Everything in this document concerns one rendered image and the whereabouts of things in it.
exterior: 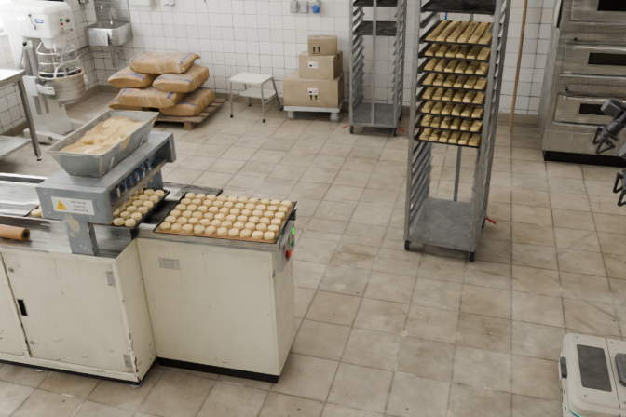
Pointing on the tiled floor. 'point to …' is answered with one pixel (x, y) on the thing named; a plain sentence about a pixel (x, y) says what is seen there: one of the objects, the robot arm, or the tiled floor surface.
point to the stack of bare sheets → (193, 189)
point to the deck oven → (585, 57)
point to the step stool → (254, 89)
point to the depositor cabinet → (74, 305)
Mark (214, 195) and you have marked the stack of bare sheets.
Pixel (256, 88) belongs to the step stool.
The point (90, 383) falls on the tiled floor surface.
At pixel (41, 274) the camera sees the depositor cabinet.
